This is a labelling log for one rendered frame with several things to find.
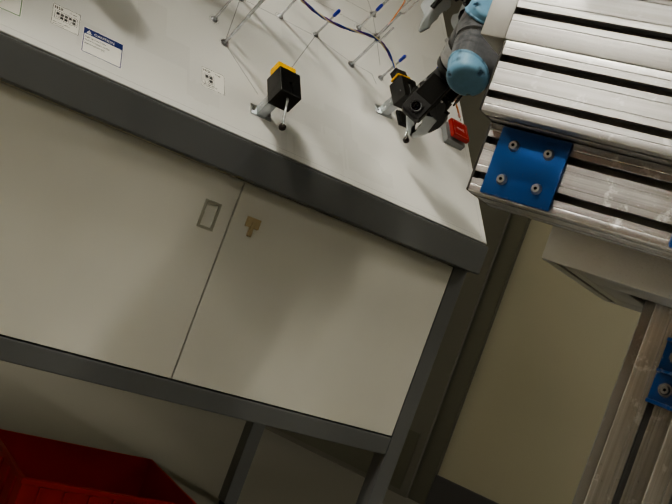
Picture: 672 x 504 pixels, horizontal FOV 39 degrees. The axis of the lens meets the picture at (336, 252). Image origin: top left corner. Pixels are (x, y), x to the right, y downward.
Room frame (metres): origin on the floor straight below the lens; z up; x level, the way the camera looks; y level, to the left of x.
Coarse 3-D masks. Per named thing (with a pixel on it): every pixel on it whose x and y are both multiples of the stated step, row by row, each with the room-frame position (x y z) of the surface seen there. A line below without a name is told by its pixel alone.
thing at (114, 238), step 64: (0, 128) 1.53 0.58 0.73; (64, 128) 1.58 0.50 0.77; (0, 192) 1.55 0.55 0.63; (64, 192) 1.60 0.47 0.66; (128, 192) 1.66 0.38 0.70; (192, 192) 1.72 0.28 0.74; (0, 256) 1.57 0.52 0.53; (64, 256) 1.62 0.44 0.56; (128, 256) 1.68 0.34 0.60; (192, 256) 1.75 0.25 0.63; (0, 320) 1.59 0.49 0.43; (64, 320) 1.65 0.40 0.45; (128, 320) 1.71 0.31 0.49
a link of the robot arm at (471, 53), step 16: (464, 32) 1.67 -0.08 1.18; (480, 32) 1.66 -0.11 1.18; (464, 48) 1.64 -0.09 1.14; (480, 48) 1.64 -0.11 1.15; (448, 64) 1.65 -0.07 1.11; (464, 64) 1.61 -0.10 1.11; (480, 64) 1.62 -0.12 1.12; (448, 80) 1.64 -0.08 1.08; (464, 80) 1.63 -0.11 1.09; (480, 80) 1.62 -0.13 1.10
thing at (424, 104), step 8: (440, 72) 1.82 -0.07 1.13; (432, 80) 1.81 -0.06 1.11; (440, 80) 1.81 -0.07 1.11; (424, 88) 1.81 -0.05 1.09; (432, 88) 1.81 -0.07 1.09; (440, 88) 1.81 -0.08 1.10; (448, 88) 1.81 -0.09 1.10; (416, 96) 1.81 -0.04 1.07; (424, 96) 1.81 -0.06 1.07; (432, 96) 1.81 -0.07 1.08; (440, 96) 1.81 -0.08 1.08; (408, 104) 1.81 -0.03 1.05; (416, 104) 1.80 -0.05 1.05; (424, 104) 1.81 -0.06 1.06; (432, 104) 1.81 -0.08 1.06; (408, 112) 1.81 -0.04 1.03; (416, 112) 1.80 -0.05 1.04; (424, 112) 1.80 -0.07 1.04; (416, 120) 1.81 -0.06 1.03
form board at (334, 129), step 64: (64, 0) 1.59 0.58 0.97; (128, 0) 1.70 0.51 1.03; (192, 0) 1.82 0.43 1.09; (256, 0) 1.95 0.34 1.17; (320, 0) 2.11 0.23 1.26; (384, 0) 2.30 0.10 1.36; (128, 64) 1.62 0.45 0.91; (192, 64) 1.73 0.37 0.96; (256, 64) 1.85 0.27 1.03; (320, 64) 1.99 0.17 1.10; (384, 64) 2.16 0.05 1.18; (256, 128) 1.76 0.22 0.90; (320, 128) 1.88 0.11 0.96; (384, 128) 2.03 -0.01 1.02; (384, 192) 1.92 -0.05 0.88; (448, 192) 2.07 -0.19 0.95
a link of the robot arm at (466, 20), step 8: (472, 0) 1.68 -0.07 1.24; (480, 0) 1.68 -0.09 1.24; (488, 0) 1.68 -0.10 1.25; (472, 8) 1.67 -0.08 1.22; (480, 8) 1.67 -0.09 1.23; (488, 8) 1.67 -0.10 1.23; (464, 16) 1.70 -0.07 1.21; (472, 16) 1.68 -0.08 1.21; (480, 16) 1.67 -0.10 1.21; (464, 24) 1.68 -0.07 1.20; (472, 24) 1.67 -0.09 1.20; (480, 24) 1.67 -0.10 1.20; (456, 32) 1.70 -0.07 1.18; (448, 40) 1.76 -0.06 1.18
